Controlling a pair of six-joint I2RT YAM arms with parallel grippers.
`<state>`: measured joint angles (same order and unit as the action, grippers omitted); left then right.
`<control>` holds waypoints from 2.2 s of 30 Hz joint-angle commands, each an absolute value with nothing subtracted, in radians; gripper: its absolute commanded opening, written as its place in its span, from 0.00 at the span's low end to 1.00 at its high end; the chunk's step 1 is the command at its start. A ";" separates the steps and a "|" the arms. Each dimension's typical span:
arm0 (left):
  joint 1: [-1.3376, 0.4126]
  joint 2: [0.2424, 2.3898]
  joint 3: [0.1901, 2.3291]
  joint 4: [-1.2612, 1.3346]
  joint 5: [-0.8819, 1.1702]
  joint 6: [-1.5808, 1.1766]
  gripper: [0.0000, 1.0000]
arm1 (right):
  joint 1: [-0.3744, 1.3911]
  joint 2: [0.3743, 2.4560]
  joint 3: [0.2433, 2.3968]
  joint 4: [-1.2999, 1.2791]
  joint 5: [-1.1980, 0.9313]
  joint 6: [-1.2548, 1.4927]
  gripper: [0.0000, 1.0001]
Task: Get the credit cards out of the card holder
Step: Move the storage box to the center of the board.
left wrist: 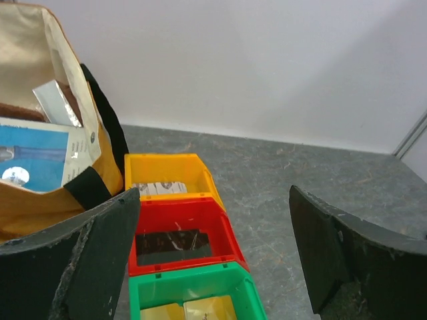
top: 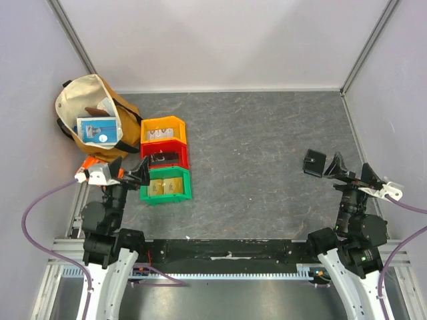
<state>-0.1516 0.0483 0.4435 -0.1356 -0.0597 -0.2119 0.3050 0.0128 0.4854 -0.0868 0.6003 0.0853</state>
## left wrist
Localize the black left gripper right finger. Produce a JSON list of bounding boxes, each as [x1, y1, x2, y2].
[[289, 185, 426, 319]]

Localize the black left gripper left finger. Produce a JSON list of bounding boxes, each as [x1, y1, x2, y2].
[[1, 188, 140, 319]]

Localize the black cards in bin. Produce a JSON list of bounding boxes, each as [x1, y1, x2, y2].
[[135, 229, 212, 266]]

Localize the gold card front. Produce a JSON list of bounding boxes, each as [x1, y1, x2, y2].
[[140, 303, 185, 320]]

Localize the gold card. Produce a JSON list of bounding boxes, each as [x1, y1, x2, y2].
[[140, 303, 185, 320], [183, 295, 237, 320]]

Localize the white patterned card stack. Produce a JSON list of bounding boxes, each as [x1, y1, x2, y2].
[[132, 182, 187, 196]]

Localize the gold card rear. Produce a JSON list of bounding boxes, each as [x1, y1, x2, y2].
[[183, 295, 237, 320]]

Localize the blue white booklet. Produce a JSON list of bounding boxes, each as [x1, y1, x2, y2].
[[1, 117, 91, 193]]

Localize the green plastic bin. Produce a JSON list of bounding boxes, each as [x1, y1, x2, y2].
[[129, 262, 268, 319]]

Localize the red plastic bin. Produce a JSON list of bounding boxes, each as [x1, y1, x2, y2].
[[128, 198, 250, 277]]

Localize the yellow plastic bin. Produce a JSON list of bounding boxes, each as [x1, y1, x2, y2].
[[125, 153, 224, 207]]

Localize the silver foil packet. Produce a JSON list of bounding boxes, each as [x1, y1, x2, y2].
[[32, 80, 83, 127]]

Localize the mustard canvas tote bag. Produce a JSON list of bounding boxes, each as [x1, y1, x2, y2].
[[1, 3, 127, 242]]

